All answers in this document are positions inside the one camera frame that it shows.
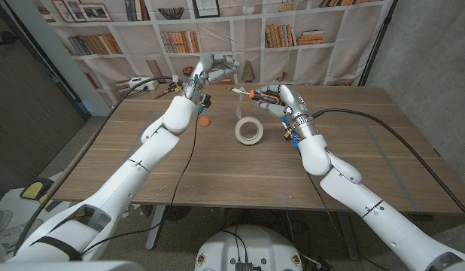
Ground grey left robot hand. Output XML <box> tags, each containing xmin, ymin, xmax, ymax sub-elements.
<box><xmin>190</xmin><ymin>52</ymin><xmax>241</xmax><ymax>87</ymax></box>

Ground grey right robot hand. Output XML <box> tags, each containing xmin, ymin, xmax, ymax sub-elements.
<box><xmin>253</xmin><ymin>84</ymin><xmax>311</xmax><ymax>119</ymax></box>

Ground orange black screwdriver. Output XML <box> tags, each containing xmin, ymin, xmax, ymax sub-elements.
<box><xmin>226</xmin><ymin>87</ymin><xmax>284</xmax><ymax>106</ymax></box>

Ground cream masking tape roll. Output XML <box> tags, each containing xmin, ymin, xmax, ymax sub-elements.
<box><xmin>234</xmin><ymin>92</ymin><xmax>264</xmax><ymax>146</ymax></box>

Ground printed bookshelf backdrop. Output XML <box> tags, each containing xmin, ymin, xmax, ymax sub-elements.
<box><xmin>31</xmin><ymin>0</ymin><xmax>395</xmax><ymax>108</ymax></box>

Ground orange black scissors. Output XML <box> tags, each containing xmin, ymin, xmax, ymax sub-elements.
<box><xmin>153</xmin><ymin>81</ymin><xmax>184</xmax><ymax>101</ymax></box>

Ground white power strip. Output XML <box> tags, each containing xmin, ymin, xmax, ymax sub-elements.
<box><xmin>127</xmin><ymin>77</ymin><xmax>160</xmax><ymax>92</ymax></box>

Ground black backdrop stand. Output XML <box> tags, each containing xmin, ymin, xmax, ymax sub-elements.
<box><xmin>358</xmin><ymin>0</ymin><xmax>399</xmax><ymax>87</ymax></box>

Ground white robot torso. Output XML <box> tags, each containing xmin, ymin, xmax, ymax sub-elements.
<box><xmin>194</xmin><ymin>224</ymin><xmax>304</xmax><ymax>271</ymax></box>

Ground white table leg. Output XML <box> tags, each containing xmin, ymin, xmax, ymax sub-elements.
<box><xmin>144</xmin><ymin>205</ymin><xmax>168</xmax><ymax>251</ymax></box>

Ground yellow black object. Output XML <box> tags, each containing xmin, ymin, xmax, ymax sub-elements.
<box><xmin>20</xmin><ymin>180</ymin><xmax>55</xmax><ymax>212</ymax></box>

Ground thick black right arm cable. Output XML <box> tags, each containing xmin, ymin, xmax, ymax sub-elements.
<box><xmin>311</xmin><ymin>108</ymin><xmax>465</xmax><ymax>221</ymax></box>

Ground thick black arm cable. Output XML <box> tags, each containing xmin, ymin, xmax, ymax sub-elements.
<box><xmin>12</xmin><ymin>76</ymin><xmax>174</xmax><ymax>257</ymax></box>
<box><xmin>311</xmin><ymin>108</ymin><xmax>465</xmax><ymax>221</ymax></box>

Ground thin black cable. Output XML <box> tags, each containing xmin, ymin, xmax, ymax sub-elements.
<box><xmin>81</xmin><ymin>111</ymin><xmax>199</xmax><ymax>255</ymax></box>

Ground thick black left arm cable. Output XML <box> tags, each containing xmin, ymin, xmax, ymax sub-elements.
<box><xmin>12</xmin><ymin>76</ymin><xmax>174</xmax><ymax>257</ymax></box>

